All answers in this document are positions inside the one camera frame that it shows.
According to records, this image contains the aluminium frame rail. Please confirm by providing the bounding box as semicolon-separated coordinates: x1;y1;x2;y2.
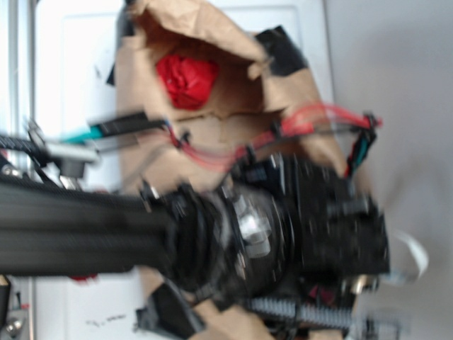
0;0;36;340

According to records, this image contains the silver corner bracket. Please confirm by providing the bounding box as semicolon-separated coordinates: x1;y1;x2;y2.
1;310;31;340

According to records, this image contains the red crumpled tissue paper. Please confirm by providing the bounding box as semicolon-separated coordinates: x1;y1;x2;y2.
156;55;219;111

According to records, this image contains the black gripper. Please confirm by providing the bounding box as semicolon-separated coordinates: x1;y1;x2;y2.
278;156;390;305

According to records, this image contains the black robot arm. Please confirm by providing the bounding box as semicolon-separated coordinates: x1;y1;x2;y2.
1;155;390;301

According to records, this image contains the red wire bundle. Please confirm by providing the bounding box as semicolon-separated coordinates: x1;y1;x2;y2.
169;102;383;171

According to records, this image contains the grey toothed rack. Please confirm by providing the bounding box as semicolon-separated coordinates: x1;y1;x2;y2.
245;297;352;328

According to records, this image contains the white ribbon cable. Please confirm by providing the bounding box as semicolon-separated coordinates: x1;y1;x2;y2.
385;229;430;283

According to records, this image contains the brown paper bag bin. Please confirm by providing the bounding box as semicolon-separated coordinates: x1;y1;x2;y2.
113;0;376;340

